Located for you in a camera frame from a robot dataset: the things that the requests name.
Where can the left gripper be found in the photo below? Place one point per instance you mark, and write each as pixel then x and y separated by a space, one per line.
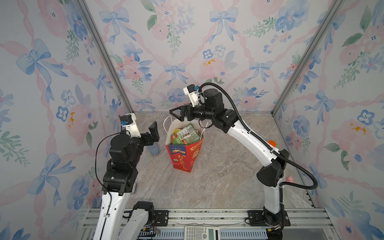
pixel 153 135

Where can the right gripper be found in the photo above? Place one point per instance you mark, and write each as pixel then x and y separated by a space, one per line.
pixel 189 110

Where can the light green snack bag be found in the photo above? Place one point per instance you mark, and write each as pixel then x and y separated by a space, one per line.
pixel 189 135

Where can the red paper gift bag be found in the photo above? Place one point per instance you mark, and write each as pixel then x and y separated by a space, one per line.
pixel 182 157

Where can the yellow chips snack bag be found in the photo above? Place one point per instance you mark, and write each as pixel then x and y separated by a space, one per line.
pixel 175 138

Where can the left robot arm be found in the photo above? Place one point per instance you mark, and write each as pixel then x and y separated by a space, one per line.
pixel 126 149

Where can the small square clock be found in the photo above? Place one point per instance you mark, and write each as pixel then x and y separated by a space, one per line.
pixel 134 188

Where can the orange plastic bottle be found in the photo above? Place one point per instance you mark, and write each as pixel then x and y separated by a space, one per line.
pixel 272 143

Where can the grey calculator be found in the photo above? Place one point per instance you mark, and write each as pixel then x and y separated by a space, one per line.
pixel 201 233

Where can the small pink toy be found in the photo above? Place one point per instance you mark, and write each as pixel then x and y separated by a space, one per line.
pixel 290 179

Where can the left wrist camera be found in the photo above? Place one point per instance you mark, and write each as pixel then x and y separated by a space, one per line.
pixel 129 125

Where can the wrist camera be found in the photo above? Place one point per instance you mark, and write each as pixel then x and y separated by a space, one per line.
pixel 129 125
pixel 192 92

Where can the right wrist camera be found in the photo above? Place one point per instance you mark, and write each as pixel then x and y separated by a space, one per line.
pixel 192 92

